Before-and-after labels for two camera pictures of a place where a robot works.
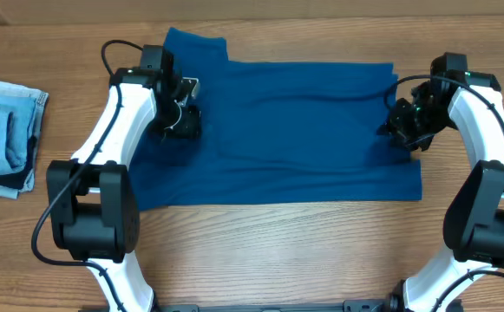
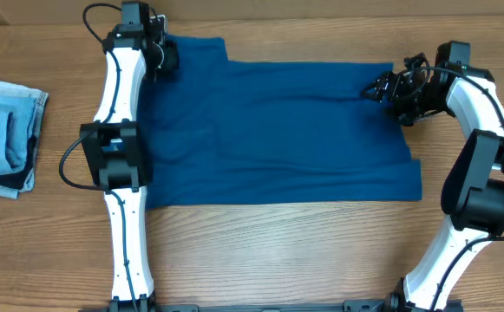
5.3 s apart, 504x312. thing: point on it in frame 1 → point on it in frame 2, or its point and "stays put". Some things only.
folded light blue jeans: x=7 y=117 stays put
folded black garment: x=15 y=179 stays put
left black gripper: x=184 y=123 → x=165 y=56
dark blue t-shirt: x=277 y=133 stays put
